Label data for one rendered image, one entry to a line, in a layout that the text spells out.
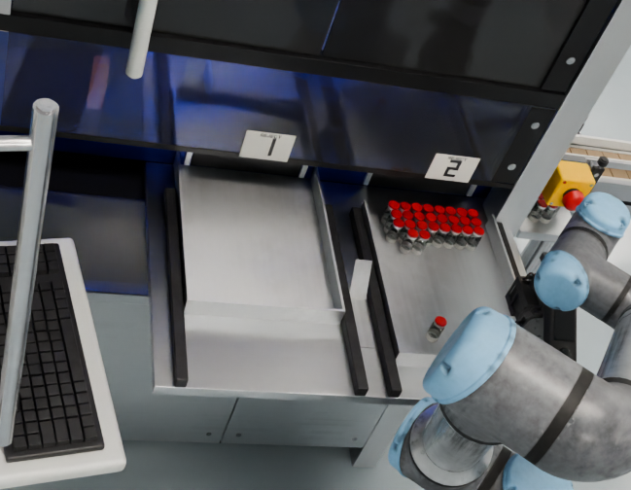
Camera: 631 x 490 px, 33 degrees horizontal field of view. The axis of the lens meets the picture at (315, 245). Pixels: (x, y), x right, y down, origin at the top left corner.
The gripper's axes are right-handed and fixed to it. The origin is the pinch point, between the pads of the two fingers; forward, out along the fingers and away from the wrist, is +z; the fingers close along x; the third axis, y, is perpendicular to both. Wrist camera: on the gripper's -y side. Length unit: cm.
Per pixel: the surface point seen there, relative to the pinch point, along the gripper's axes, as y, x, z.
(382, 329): 6.8, 21.4, 1.4
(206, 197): 35, 49, 3
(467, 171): 34.5, 4.0, -10.5
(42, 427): -10, 75, 9
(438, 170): 34.5, 9.5, -9.9
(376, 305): 11.7, 21.6, 1.4
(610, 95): 204, -141, 90
